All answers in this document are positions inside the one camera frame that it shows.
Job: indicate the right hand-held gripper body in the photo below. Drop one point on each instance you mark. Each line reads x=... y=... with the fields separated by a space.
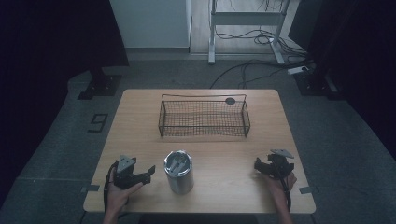
x=278 y=165

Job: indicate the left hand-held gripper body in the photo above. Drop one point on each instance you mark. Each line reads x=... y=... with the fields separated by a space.
x=125 y=174

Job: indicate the person's right hand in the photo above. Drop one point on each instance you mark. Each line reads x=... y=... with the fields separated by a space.
x=277 y=186

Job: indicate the person's left hand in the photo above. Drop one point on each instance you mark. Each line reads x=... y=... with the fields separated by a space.
x=120 y=196

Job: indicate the metal cutlery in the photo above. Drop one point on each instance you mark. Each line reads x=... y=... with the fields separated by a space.
x=176 y=164

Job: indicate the steel cylinder utensil holder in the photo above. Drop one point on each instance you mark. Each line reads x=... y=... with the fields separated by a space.
x=180 y=180

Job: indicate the grey tape piece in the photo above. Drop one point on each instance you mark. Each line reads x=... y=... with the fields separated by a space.
x=306 y=189
x=91 y=188

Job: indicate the black round table grommet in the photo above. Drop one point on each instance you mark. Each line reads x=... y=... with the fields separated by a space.
x=230 y=100

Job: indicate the black stand base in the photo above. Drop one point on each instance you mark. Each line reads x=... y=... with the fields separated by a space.
x=314 y=85
x=101 y=85

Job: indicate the white power strip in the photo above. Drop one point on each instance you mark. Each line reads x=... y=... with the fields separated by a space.
x=298 y=70

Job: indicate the dark curtain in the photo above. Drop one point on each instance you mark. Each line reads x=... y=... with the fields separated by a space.
x=358 y=46
x=46 y=46

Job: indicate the white cabinet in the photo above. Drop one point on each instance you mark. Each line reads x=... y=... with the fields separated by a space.
x=149 y=23

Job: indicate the white desk frame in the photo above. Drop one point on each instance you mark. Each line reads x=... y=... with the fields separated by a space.
x=246 y=18

